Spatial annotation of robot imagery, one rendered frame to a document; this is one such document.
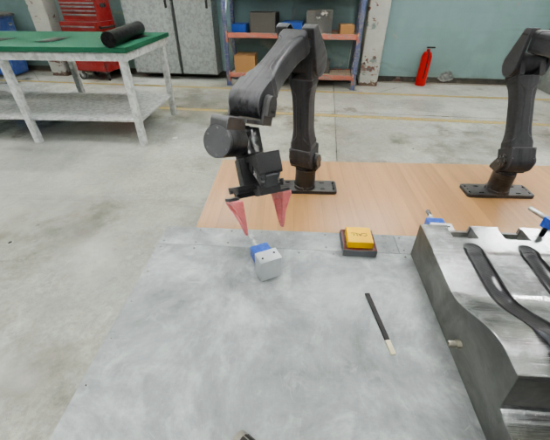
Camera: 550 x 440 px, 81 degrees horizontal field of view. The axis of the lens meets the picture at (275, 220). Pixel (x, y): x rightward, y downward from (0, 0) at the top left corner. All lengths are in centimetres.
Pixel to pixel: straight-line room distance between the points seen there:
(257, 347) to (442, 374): 31
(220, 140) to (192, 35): 551
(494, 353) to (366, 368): 19
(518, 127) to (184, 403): 105
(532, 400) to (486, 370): 6
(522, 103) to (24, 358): 208
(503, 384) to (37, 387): 162
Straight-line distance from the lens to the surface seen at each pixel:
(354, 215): 94
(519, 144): 114
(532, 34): 116
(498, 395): 58
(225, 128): 56
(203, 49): 603
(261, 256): 70
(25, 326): 202
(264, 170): 55
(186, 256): 80
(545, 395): 59
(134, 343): 67
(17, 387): 181
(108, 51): 339
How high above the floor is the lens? 133
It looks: 36 degrees down
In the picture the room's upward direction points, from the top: straight up
